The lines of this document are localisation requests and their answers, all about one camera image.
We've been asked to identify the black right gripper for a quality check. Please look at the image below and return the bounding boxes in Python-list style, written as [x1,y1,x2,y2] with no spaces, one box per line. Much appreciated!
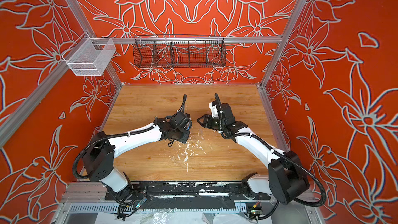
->
[196,113,227,131]

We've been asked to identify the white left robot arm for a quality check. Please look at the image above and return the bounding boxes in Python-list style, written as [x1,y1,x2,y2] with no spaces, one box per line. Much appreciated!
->
[77,112,192,193]

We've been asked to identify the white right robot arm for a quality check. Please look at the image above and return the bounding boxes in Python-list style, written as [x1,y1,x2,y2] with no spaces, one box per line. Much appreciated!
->
[198,101,309,205]

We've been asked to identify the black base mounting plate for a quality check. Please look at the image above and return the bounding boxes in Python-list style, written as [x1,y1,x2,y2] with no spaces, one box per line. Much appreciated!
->
[104,181,271,201]

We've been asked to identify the clear plastic bin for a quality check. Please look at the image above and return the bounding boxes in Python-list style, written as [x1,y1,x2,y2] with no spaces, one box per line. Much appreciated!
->
[62,37,116,76]

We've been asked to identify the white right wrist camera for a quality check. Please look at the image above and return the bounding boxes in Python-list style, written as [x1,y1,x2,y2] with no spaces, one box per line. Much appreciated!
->
[209,100,221,118]

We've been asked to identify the black wire basket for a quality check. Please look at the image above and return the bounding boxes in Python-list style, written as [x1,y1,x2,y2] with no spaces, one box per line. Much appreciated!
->
[133,34,227,68]

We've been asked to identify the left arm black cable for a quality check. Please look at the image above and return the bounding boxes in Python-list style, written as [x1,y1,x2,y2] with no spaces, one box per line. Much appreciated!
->
[72,94,189,220]

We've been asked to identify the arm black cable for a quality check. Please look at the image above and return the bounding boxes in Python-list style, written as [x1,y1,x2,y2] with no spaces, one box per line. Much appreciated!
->
[72,94,189,220]
[214,92,327,220]

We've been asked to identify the aluminium frame rails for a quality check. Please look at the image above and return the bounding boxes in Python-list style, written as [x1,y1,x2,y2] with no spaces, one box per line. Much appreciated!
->
[1,0,296,190]

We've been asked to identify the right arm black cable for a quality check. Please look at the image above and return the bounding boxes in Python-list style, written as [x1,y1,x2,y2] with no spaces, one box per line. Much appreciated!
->
[214,92,327,220]

